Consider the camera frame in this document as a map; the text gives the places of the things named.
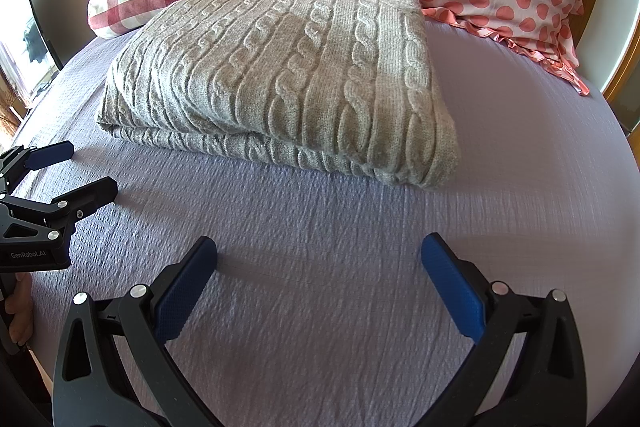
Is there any beige cable-knit sweater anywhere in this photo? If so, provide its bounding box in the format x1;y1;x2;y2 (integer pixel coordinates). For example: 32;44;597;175
96;0;460;190

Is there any person's left hand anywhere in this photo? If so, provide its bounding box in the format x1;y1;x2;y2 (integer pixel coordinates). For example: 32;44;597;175
6;272;34;346

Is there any lavender textured bedspread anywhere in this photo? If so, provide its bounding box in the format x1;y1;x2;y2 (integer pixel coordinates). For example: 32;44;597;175
16;23;639;426

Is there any wooden white headboard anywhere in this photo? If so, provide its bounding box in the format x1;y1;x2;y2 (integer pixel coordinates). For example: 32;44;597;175
569;0;640;134

